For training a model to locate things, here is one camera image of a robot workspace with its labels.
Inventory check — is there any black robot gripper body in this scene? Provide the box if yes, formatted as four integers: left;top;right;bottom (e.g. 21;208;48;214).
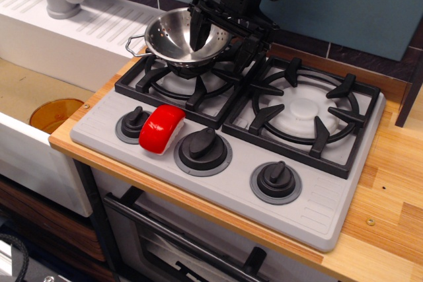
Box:
188;0;278;48

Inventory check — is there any red white toy sushi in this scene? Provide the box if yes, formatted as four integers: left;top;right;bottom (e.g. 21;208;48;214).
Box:
139;104;186;155

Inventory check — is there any black middle stove knob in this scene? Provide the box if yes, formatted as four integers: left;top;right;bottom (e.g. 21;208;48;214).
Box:
174;127;233;177

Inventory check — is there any toy oven door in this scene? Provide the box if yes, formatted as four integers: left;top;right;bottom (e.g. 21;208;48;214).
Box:
103;187;328;281

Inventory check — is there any black left burner grate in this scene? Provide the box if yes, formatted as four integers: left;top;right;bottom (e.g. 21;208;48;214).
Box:
115;44;265;129

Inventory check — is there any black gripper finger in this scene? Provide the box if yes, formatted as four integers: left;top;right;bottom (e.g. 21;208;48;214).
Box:
190;7;211;50
235;34;268;71

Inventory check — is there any orange plastic plate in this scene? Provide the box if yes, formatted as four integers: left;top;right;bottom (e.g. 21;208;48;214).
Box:
29;98;83;134

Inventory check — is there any black braided cable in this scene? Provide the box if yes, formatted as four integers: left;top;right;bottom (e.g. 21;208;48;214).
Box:
0;233;30;279

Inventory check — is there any white toy sink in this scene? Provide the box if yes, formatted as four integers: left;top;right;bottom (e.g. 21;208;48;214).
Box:
1;0;160;217

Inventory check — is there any steel colander bowl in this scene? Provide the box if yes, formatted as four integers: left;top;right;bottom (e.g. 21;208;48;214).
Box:
126;8;232;68

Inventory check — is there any black stove knob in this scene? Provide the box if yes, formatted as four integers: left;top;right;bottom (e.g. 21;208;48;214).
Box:
250;160;302;205
174;127;233;177
115;106;151;145

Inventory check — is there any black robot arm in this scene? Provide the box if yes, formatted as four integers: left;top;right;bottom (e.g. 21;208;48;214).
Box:
188;0;280;73

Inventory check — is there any black right burner grate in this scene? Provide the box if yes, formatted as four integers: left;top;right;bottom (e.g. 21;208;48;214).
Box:
223;57;385;179

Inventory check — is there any black left stove knob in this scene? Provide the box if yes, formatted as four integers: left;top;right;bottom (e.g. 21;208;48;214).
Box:
115;106;151;145

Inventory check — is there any black right stove knob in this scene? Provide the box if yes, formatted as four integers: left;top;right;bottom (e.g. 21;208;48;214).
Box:
250;160;302;205

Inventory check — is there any black burner grate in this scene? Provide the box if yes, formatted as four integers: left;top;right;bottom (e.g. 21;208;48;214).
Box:
115;44;265;129
223;57;385;179

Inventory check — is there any grey toy stove top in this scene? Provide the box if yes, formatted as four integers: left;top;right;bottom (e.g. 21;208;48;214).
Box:
69;51;387;252

